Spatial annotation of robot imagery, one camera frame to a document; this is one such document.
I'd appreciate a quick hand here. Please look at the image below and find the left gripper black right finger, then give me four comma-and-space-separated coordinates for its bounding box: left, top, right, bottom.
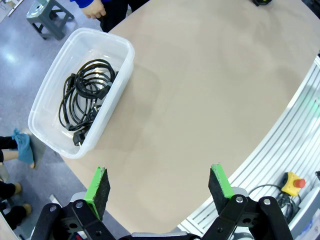
202, 163, 295, 240

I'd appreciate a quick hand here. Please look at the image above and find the person's right hand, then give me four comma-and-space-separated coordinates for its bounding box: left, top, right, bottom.
83, 0, 107, 20

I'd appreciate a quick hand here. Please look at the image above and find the thick black power cable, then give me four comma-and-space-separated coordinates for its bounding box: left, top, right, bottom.
64, 58, 118, 118

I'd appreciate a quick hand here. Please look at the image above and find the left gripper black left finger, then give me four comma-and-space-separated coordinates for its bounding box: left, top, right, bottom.
31, 166, 118, 240

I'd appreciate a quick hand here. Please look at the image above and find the white desk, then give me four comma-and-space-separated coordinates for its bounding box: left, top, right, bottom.
7, 0, 22, 18

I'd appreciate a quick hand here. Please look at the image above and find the aluminium rail frame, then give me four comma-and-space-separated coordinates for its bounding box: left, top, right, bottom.
177, 56, 320, 233

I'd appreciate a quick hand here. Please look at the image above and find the person's right forearm blue sleeve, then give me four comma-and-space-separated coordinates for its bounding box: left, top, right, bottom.
69, 0, 102, 5

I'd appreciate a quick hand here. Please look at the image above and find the clear plastic storage box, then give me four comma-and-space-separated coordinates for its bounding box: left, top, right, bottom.
27, 27, 136, 160

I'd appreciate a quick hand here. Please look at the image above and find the person in blue hoodie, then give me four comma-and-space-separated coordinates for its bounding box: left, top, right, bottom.
99, 0, 151, 33

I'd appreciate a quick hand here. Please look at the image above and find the blue shoe cover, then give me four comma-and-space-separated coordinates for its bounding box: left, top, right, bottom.
11, 128, 35, 166

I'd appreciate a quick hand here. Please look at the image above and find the tangled black cable bundle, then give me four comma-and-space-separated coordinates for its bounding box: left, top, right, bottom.
247, 183, 303, 223

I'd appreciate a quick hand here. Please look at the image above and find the yellow emergency stop button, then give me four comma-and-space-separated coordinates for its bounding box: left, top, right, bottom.
281, 171, 306, 197

